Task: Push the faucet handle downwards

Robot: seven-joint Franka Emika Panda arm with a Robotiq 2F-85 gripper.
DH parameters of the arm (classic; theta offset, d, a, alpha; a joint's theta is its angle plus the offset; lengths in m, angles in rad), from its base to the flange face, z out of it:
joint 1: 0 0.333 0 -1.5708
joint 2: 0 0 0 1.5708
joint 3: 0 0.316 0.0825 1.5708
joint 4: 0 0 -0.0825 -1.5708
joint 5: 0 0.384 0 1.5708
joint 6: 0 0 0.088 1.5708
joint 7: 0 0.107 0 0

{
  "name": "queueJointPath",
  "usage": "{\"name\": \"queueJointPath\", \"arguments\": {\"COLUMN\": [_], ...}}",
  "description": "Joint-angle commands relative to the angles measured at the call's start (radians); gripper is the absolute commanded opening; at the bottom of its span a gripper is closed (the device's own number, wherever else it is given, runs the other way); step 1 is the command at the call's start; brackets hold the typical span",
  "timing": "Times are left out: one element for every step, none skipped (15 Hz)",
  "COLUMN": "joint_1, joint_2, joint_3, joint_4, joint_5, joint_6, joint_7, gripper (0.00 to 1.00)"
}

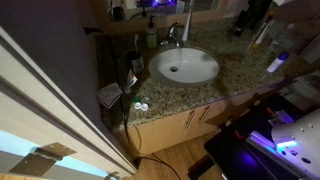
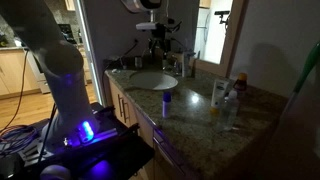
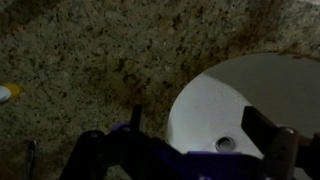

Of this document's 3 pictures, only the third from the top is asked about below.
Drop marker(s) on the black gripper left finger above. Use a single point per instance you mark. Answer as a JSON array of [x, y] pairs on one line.
[[135, 120]]

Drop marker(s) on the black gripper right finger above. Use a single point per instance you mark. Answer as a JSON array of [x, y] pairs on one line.
[[258, 128]]

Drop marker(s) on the metal sink drain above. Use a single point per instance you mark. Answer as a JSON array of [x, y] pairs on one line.
[[225, 144]]

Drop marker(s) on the white oval sink basin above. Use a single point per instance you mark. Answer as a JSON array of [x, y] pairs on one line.
[[265, 106]]

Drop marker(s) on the white yellow contact lens case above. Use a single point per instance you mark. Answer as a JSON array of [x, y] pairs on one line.
[[8, 91]]

